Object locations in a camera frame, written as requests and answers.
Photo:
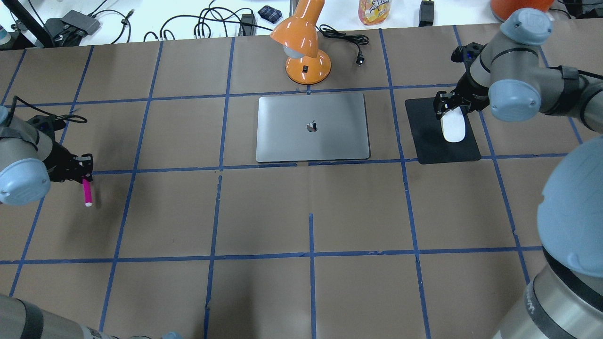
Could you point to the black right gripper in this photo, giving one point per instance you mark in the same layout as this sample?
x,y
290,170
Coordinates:
x,y
468,90

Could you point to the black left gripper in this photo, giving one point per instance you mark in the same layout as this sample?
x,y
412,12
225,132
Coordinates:
x,y
59,162

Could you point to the white computer mouse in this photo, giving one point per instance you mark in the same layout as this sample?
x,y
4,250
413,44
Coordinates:
x,y
453,125

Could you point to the pink highlighter pen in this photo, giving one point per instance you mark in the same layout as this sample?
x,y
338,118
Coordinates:
x,y
87,190

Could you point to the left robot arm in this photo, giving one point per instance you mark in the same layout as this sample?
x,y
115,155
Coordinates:
x,y
31,159

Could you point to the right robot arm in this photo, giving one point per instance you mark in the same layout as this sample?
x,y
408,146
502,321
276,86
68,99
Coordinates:
x,y
508,78

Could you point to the black mousepad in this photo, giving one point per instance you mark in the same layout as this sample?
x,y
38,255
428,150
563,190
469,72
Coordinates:
x,y
429,141

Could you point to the orange cylindrical bin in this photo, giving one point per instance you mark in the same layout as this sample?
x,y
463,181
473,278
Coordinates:
x,y
503,9

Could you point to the black power adapter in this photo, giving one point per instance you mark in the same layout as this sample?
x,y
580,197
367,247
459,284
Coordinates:
x,y
426,13

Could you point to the yellow drink bottle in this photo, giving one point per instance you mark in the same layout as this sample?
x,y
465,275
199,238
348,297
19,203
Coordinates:
x,y
373,12

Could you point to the silver laptop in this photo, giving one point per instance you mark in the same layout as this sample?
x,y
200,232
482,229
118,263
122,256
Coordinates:
x,y
317,127

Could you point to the orange desk lamp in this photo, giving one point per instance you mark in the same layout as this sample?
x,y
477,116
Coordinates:
x,y
306,63

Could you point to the dark blue pouch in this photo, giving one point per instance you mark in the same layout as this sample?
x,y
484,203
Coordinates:
x,y
270,14

